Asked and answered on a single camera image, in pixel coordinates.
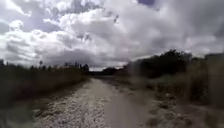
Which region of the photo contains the dark row of bushes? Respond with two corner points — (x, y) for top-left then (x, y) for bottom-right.
(0, 59), (128, 77)

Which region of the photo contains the pale gravel dirt path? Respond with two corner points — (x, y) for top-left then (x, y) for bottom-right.
(34, 77), (158, 128)

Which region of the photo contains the dark row of trees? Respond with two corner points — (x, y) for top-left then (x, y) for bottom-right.
(124, 49), (224, 79)

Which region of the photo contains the dry grass verge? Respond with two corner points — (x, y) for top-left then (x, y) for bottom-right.
(99, 58), (224, 128)
(0, 66), (89, 128)

